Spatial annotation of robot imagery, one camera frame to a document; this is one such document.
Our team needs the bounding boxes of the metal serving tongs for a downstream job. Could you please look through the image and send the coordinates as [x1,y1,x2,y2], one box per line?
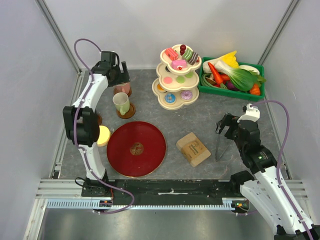
[214,134,231,162]

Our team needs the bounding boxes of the pink mug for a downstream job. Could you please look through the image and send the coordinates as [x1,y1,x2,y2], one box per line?
[113,82,131,95]

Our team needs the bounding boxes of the light green mug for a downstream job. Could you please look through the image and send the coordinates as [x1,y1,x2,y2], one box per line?
[112,92,130,116]

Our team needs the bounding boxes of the purple sprinkled donut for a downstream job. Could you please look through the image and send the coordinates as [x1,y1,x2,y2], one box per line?
[180,90,193,102]

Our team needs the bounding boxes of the orange glazed donut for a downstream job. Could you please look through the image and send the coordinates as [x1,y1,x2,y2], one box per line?
[156,83,167,93]

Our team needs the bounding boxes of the green sandwich cookie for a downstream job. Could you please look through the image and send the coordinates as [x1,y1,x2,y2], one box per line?
[185,71,193,78]
[176,75,185,84]

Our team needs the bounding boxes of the pink sandwich cookie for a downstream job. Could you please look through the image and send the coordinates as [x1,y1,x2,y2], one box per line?
[163,76,173,85]

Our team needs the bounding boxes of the blue white orange donut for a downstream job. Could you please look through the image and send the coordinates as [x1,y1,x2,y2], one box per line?
[164,93,176,105]

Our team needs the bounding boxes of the red layered cake slice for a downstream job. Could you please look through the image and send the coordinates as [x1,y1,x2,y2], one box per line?
[164,47,179,61]

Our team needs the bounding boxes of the pink layered cake slice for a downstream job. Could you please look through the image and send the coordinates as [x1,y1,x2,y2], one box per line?
[171,59,187,71]

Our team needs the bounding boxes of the brown layered cake slice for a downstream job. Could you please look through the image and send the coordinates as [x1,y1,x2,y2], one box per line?
[187,52,199,65]

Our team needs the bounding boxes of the green layered cake slice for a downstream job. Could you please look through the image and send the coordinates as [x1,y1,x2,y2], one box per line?
[182,47,193,61]

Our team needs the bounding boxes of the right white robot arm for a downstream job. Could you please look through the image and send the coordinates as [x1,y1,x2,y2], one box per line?
[216,113,320,240]

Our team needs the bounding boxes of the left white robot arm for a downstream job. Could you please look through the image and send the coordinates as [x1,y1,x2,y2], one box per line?
[62,51,130,197]

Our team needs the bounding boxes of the brown wooden coaster far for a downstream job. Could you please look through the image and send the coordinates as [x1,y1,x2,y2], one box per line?
[125,88,132,97]

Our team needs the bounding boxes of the brown wooden coaster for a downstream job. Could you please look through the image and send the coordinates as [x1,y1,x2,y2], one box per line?
[125,88,132,97]
[116,103,136,119]
[97,114,103,125]

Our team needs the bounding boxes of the toy purple eggplant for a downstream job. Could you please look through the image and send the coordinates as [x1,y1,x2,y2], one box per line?
[226,81,240,92]

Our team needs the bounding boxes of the green plastic vegetable crate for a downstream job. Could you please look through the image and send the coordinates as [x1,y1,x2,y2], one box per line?
[198,57,265,102]

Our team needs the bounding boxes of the small orange toy carrot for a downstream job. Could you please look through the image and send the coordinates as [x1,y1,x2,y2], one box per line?
[249,83,261,96]

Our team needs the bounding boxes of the wooden block with label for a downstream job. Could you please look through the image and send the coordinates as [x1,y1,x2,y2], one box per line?
[176,132,211,168]

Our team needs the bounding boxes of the toy bok choy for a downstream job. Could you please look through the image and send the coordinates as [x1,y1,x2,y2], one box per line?
[214,60,267,92]

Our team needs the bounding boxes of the brown wooden coaster near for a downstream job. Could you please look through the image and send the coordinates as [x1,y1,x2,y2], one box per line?
[116,103,136,119]

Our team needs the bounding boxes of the brown wooden coaster left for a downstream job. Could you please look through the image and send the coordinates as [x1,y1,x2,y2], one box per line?
[97,114,103,125]

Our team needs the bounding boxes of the toy white radish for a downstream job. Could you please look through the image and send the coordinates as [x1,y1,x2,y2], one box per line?
[239,64,260,75]

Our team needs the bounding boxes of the cream three-tier dessert stand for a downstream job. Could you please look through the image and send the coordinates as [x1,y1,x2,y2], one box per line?
[152,44,202,111]

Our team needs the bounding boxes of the toy yellow corn cabbage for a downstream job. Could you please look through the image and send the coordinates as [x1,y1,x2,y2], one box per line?
[222,50,239,68]

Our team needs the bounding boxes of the dark red round tray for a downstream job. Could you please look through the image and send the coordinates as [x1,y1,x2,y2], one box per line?
[106,121,167,178]

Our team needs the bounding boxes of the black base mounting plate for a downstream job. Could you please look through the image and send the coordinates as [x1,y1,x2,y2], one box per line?
[74,177,242,206]

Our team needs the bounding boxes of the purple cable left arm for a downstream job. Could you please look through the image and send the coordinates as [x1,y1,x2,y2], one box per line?
[73,38,136,216]

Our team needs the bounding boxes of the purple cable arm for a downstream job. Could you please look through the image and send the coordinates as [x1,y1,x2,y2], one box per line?
[234,99,316,240]
[73,38,136,216]

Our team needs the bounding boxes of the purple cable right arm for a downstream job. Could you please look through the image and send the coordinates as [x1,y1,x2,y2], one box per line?
[234,99,316,240]

